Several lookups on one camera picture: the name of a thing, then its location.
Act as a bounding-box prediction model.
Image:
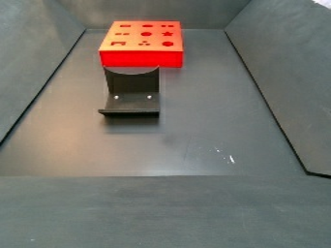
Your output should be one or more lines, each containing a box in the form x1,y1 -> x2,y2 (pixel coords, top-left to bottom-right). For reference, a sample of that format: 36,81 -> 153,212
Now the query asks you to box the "red shape sorter block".
98,20 -> 184,68

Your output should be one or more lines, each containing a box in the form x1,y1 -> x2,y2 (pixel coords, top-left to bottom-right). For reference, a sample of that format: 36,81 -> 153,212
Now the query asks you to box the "black curved holder stand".
98,67 -> 160,116

